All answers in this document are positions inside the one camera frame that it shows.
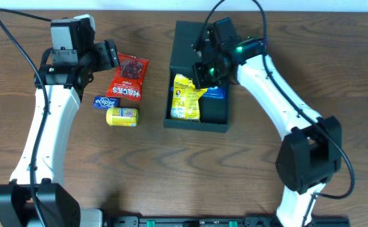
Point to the yellow Mentos gum bottle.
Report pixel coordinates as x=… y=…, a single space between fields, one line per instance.
x=117 y=116

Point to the dark green cardboard box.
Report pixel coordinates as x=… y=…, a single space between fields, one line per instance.
x=214 y=113

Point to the blue Eclipse mint tin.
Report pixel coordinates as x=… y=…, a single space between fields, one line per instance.
x=102 y=102

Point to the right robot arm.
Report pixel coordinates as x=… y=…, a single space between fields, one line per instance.
x=310 y=153

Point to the yellow snack bag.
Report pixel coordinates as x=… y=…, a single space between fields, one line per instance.
x=187 y=110

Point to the blue Oreo cookie pack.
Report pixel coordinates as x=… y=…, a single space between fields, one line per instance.
x=217 y=92

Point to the red Hacks candy bag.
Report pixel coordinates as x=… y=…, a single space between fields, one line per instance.
x=128 y=78

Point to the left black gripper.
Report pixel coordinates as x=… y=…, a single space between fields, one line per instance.
x=107 y=55

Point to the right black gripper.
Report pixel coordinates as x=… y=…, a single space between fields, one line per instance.
x=201 y=77

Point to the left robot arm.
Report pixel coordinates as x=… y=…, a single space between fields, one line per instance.
x=35 y=194

